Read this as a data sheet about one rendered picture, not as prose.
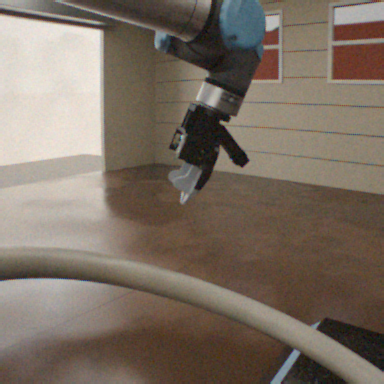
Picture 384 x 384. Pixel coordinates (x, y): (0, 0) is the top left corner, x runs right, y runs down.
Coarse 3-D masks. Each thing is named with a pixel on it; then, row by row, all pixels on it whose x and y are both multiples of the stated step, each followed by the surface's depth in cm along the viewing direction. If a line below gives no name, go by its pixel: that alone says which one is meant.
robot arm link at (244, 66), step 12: (228, 60) 68; (240, 60) 69; (252, 60) 70; (216, 72) 71; (228, 72) 70; (240, 72) 70; (252, 72) 72; (216, 84) 71; (228, 84) 71; (240, 84) 71; (240, 96) 73
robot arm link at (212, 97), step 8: (208, 88) 73; (216, 88) 72; (200, 96) 74; (208, 96) 73; (216, 96) 72; (224, 96) 72; (232, 96) 72; (208, 104) 73; (216, 104) 72; (224, 104) 72; (232, 104) 73; (240, 104) 75; (224, 112) 73; (232, 112) 74
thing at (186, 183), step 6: (192, 168) 78; (198, 168) 78; (186, 174) 78; (192, 174) 79; (198, 174) 79; (174, 180) 78; (180, 180) 78; (186, 180) 79; (192, 180) 79; (174, 186) 79; (180, 186) 79; (186, 186) 79; (192, 186) 80; (186, 192) 80; (192, 192) 80; (186, 198) 81
